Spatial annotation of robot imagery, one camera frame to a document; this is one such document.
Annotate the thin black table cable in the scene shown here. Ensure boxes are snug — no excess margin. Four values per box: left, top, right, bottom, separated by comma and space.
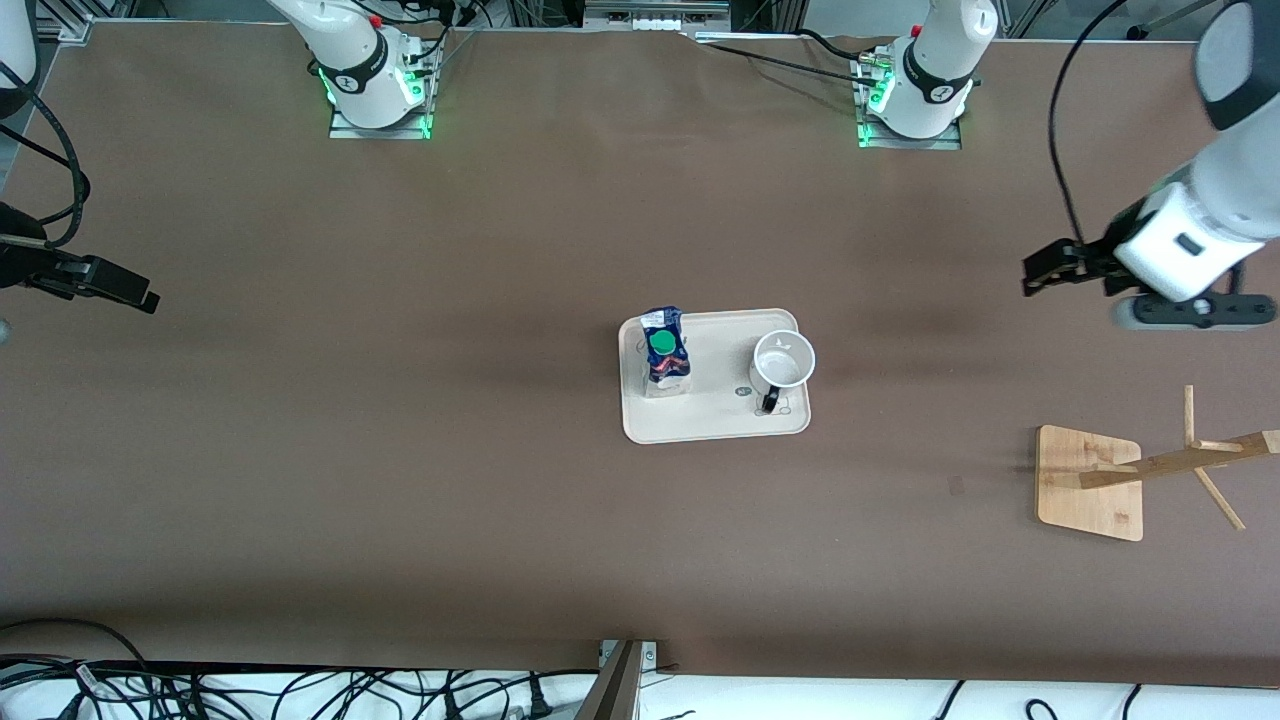
700, 40, 883, 87

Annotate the white power strip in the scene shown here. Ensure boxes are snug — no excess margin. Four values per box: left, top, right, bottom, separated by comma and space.
583, 0, 733, 33

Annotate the blue white milk carton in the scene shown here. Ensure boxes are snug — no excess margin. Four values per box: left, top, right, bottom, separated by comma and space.
640, 306, 694, 400

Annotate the cream rabbit print tray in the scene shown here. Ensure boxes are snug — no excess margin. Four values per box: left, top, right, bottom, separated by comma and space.
618, 307, 813, 445

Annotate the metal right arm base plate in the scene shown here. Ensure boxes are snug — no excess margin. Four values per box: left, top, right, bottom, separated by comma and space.
328, 40, 434, 141

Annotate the aluminium frame post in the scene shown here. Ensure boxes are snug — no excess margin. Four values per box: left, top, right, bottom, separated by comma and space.
572, 640, 659, 720

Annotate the black tangled floor cable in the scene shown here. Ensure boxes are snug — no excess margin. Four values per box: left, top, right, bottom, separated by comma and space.
0, 655, 601, 720

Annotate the thick black table cable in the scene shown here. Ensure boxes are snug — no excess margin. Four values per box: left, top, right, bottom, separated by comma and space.
795, 27, 881, 63

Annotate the aluminium frame corner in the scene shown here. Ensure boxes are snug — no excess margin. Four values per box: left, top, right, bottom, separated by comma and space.
38, 0, 97, 44

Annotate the white smiley mug black handle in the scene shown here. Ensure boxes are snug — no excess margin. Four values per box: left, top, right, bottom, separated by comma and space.
748, 330, 817, 416

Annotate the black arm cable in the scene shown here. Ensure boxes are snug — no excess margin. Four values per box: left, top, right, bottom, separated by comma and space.
0, 60, 93, 251
1047, 0, 1133, 247

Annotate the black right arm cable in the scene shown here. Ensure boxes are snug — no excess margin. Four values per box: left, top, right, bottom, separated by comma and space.
0, 60, 93, 251

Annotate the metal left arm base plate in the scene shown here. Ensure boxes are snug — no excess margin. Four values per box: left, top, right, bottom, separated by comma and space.
855, 55, 964, 152

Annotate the black looped floor cable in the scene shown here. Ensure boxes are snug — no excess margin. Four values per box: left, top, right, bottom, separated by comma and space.
0, 617, 153, 693

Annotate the wooden cup rack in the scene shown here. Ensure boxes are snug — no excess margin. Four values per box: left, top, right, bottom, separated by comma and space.
1035, 385, 1280, 543

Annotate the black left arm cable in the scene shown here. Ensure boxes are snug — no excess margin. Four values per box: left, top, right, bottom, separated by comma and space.
1047, 0, 1133, 247

